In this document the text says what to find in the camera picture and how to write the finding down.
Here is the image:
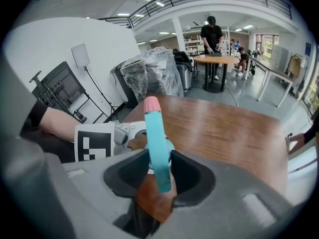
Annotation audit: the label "grey cabinet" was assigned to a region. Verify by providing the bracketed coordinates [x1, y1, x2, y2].
[270, 45, 290, 72]

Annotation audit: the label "white storage shelves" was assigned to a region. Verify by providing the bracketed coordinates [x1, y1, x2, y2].
[183, 27, 230, 57]

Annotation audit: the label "black monitor on stand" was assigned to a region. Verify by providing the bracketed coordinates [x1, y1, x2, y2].
[29, 61, 90, 124]

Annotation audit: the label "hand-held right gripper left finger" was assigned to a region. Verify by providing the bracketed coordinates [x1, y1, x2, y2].
[62, 149, 150, 239]

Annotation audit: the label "white light panel on stand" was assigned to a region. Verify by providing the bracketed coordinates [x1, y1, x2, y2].
[71, 43, 118, 124]

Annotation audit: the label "clothes rack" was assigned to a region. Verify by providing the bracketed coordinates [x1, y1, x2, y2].
[285, 52, 310, 99]

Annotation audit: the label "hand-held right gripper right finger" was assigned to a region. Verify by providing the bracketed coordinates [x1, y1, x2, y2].
[154, 150, 292, 239]

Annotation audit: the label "white rectangular table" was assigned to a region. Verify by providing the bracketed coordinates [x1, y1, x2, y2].
[245, 55, 295, 109]

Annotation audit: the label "curved wooden table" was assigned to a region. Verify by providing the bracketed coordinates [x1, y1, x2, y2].
[285, 135, 319, 180]

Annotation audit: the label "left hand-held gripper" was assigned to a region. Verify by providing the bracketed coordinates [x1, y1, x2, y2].
[74, 120, 148, 163]

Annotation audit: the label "grey wheeled machine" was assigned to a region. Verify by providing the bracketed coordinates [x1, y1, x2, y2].
[173, 49, 193, 92]

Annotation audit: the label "person's left forearm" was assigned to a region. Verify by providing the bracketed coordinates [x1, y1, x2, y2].
[39, 106, 77, 143]

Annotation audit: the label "round wooden table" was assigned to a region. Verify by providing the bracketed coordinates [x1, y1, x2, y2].
[193, 55, 240, 94]

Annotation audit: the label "white floor cable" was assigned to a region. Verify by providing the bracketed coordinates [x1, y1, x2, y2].
[225, 82, 240, 107]

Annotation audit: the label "plastic-wrapped machine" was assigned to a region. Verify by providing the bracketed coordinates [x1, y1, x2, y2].
[119, 47, 185, 107]

